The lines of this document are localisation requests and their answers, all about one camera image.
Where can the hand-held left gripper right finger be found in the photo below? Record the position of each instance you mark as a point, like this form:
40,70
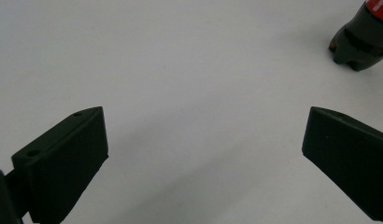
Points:
348,155

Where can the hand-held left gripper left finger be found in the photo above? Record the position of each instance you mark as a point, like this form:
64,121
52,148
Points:
65,161

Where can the cola bottle with red label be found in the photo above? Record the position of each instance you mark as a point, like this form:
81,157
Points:
361,37

